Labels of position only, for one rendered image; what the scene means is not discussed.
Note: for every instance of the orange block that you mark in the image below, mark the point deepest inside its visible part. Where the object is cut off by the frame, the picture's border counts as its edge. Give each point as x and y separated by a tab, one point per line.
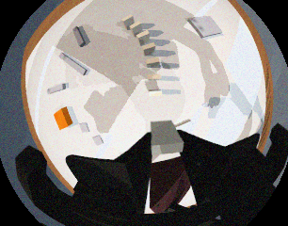
62	118

